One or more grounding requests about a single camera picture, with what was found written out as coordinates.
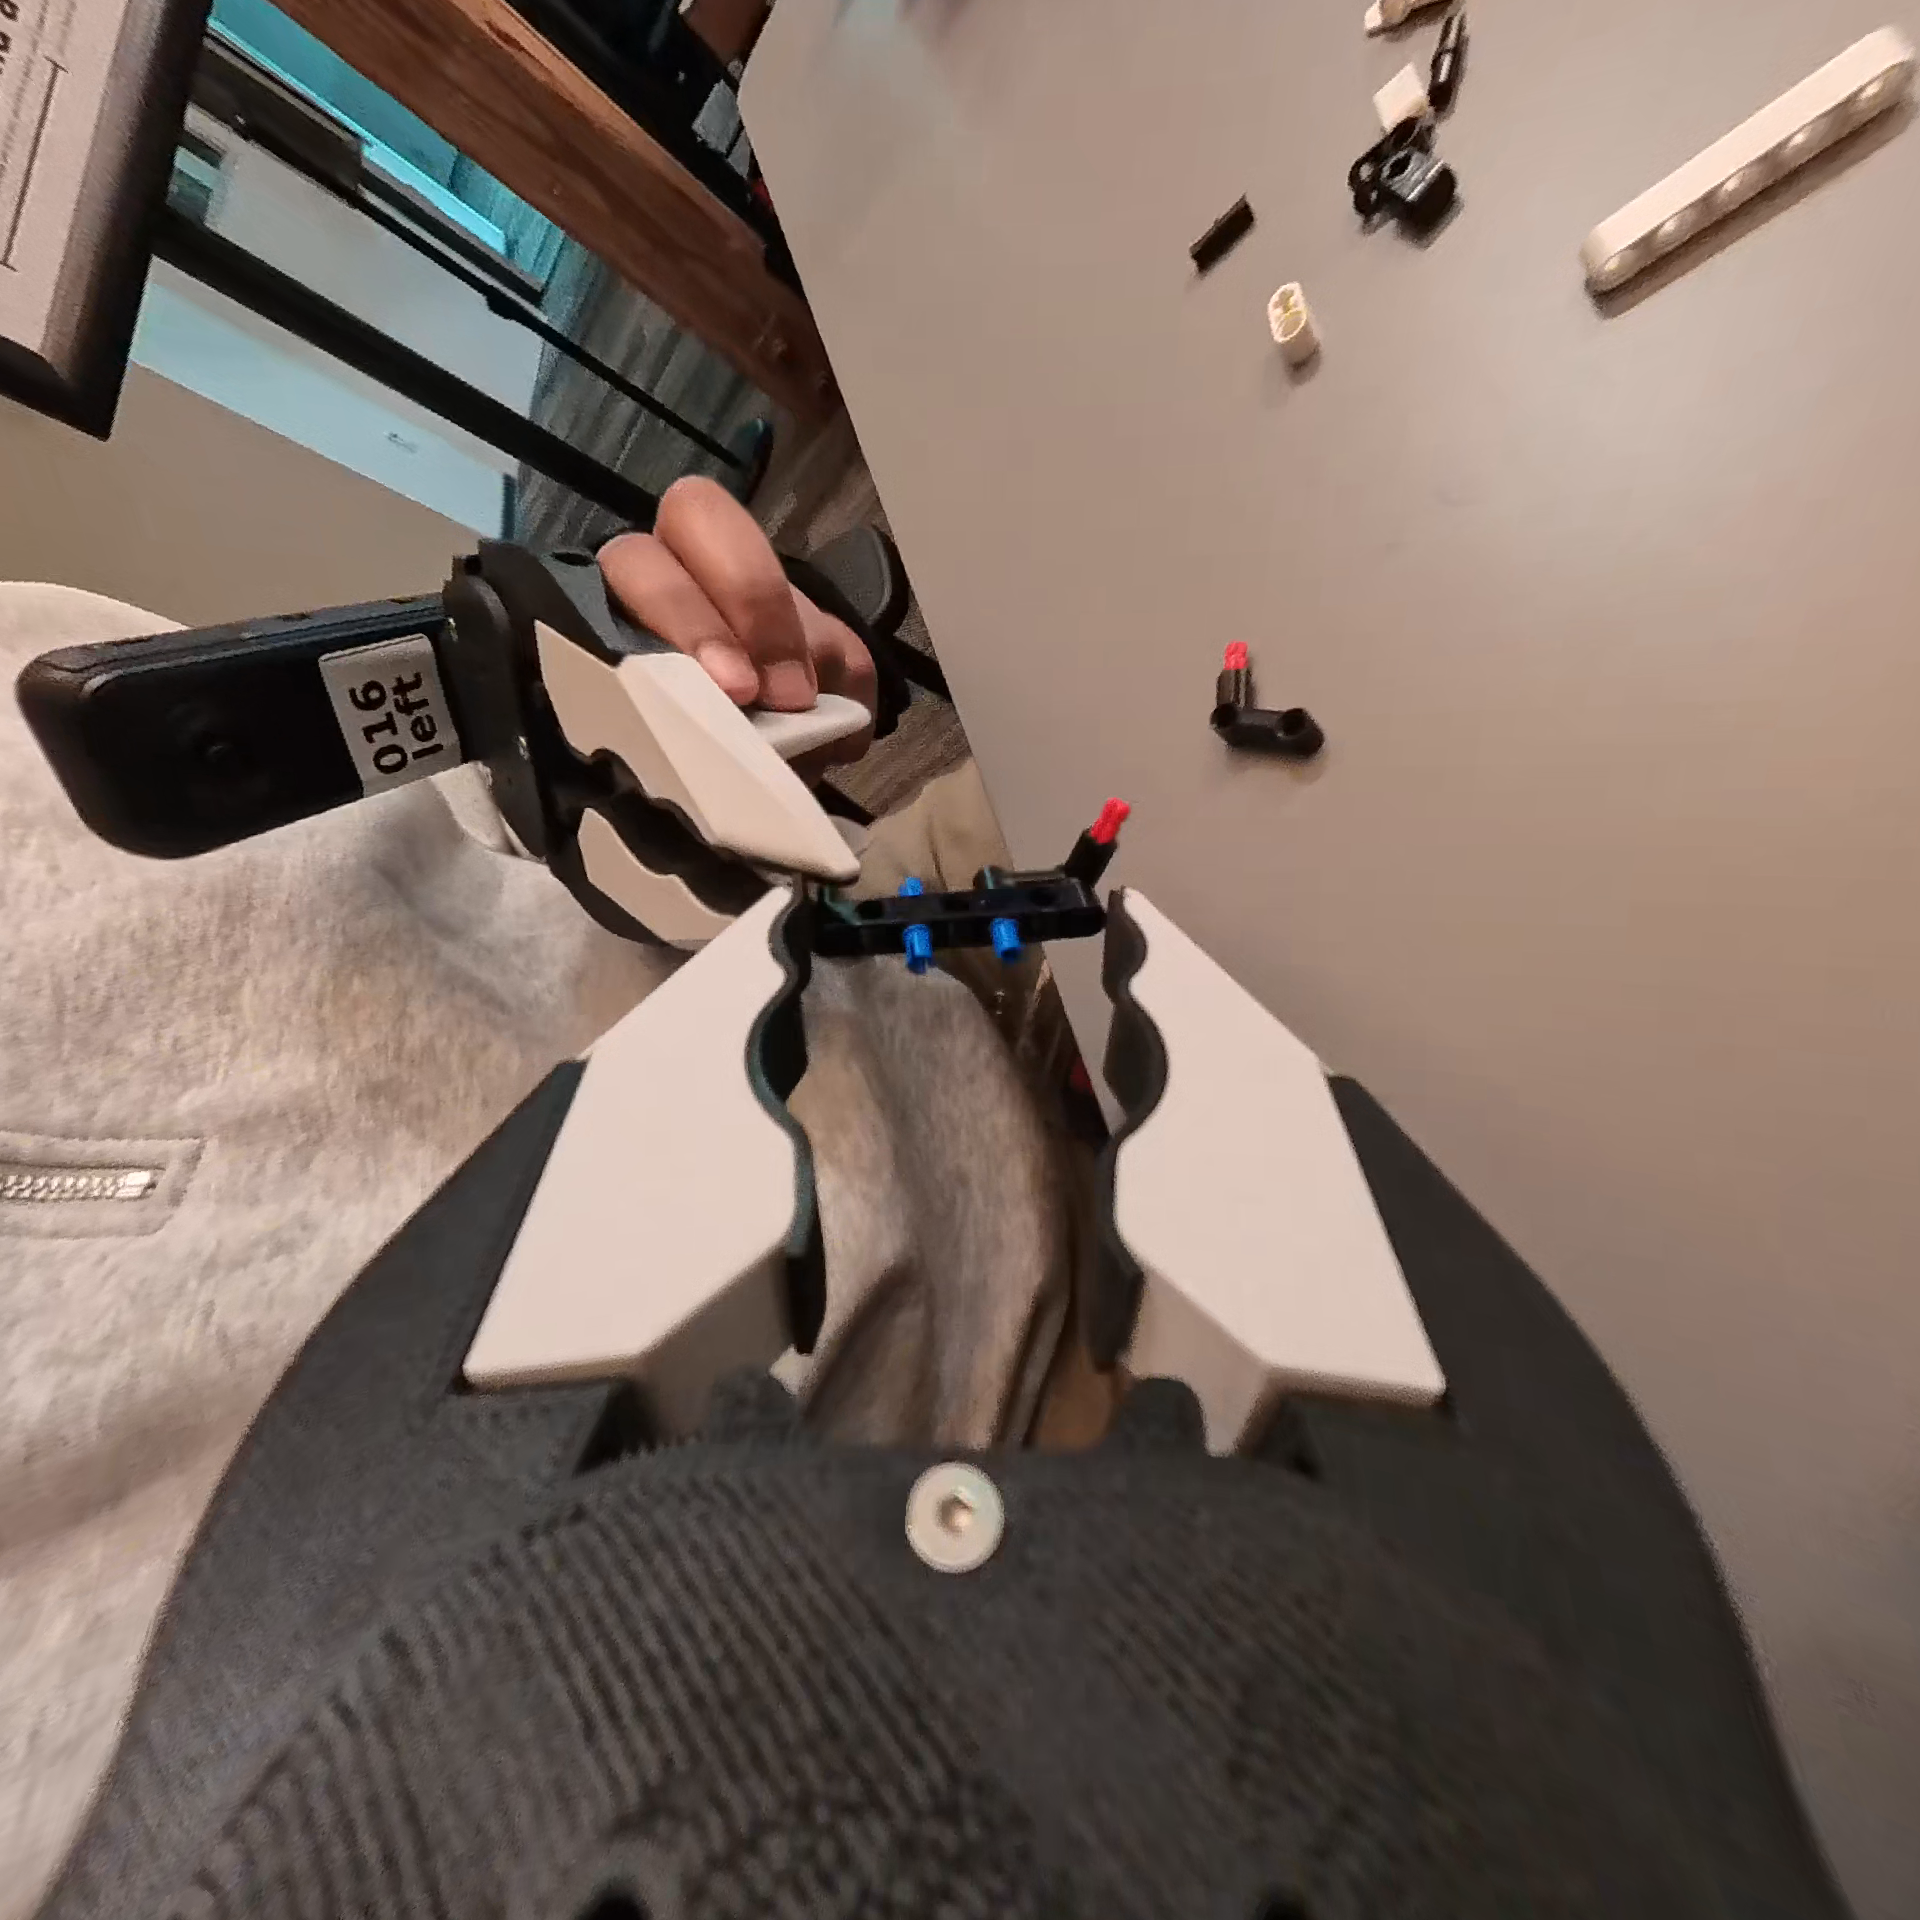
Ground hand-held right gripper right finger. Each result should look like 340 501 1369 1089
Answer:
1099 884 1451 1456

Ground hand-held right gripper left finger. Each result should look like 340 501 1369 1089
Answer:
459 884 827 1427

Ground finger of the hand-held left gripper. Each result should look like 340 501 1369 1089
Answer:
537 620 867 884
576 809 797 952

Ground black lego beam blue pins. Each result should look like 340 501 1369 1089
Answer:
810 870 1111 977

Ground black lego connector red axle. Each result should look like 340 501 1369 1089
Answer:
1209 641 1329 761

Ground black lego connector with holes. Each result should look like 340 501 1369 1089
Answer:
1349 122 1440 219

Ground white lego beam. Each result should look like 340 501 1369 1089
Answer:
1579 29 1920 295

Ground person's left hand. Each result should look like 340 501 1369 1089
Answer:
598 476 877 717

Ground person's tan trousers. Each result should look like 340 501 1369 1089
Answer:
857 757 1127 1452

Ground person's grey hoodie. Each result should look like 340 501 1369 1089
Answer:
0 582 1082 1920

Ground framed marker sign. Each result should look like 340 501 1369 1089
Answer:
0 0 212 441

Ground wooden post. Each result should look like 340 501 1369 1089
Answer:
274 0 842 437

